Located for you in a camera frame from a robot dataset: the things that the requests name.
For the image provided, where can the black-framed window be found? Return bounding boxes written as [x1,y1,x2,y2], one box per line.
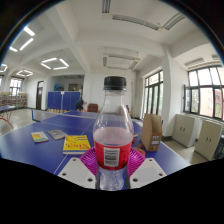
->
[183,65,224,121]

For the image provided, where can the ceiling lights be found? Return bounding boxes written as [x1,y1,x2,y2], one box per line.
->
[0,25,70,78]

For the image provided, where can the table tennis net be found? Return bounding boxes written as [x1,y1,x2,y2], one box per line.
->
[31,109,66,123]

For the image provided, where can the grey booklet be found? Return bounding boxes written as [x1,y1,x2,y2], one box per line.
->
[46,129,69,141]

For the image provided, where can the brown armchair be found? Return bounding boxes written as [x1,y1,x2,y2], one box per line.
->
[125,104,133,118]
[87,103,100,113]

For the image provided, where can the blue folding partition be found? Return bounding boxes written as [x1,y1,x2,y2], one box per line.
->
[46,91,82,112]

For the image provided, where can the yellow book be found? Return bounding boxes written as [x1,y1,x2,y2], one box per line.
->
[62,134,92,155]

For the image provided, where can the person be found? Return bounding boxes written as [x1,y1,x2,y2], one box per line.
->
[74,96,86,112]

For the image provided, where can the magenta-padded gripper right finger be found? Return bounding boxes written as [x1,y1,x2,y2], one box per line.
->
[126,147,168,190]

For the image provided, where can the small yellow and blue booklet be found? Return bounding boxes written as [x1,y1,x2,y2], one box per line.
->
[30,131,50,144]

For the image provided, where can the brown cardboard box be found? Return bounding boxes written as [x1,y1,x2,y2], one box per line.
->
[140,113,163,152]

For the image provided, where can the clear red-labelled water bottle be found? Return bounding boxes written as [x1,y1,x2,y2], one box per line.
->
[92,76,135,192]

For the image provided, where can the black-framed glass door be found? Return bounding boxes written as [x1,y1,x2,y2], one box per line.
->
[143,70,164,119]

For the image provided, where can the blue table with red legs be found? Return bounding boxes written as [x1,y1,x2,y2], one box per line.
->
[0,105,17,129]

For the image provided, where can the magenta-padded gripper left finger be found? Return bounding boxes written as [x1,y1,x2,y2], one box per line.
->
[57,147,98,190]

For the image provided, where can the shelf unit with books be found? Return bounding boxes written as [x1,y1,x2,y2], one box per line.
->
[0,91,28,108]

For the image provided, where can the ceiling air conditioner unit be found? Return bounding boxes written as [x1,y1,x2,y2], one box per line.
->
[102,54,141,71]

